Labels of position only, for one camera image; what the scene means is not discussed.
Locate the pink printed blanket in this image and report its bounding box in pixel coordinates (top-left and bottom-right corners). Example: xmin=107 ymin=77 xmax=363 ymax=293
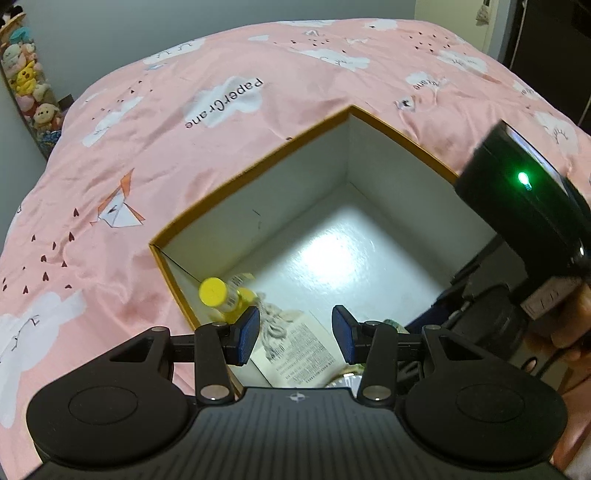
xmin=0 ymin=18 xmax=591 ymax=480

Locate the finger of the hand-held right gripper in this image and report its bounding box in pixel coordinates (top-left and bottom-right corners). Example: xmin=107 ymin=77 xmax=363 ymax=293
xmin=407 ymin=277 xmax=468 ymax=334

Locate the white cable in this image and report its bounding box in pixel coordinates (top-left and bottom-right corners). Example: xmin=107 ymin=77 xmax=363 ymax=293
xmin=508 ymin=0 xmax=528 ymax=68

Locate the orange cardboard box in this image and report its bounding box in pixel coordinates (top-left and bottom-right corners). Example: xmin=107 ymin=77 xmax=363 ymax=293
xmin=148 ymin=105 xmax=502 ymax=403

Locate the white printed leaflet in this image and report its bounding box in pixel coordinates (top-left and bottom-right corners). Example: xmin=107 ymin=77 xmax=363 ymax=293
xmin=252 ymin=311 xmax=366 ymax=389

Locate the shelf of plush toys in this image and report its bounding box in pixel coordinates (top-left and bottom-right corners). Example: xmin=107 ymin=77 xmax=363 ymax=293
xmin=0 ymin=9 xmax=66 ymax=160

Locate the yellow-capped small bottle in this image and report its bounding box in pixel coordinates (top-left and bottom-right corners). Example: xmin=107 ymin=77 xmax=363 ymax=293
xmin=198 ymin=272 xmax=259 ymax=325

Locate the person's right hand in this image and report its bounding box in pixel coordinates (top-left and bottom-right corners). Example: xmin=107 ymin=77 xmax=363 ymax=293
xmin=524 ymin=279 xmax=591 ymax=384

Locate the white cord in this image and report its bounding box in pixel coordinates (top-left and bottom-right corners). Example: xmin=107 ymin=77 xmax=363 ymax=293
xmin=256 ymin=293 xmax=302 ymax=357

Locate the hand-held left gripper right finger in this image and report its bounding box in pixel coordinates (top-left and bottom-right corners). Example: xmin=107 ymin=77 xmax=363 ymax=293
xmin=331 ymin=305 xmax=488 ymax=403

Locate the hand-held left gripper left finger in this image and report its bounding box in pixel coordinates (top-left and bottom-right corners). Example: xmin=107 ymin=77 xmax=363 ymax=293
xmin=95 ymin=306 xmax=260 ymax=407

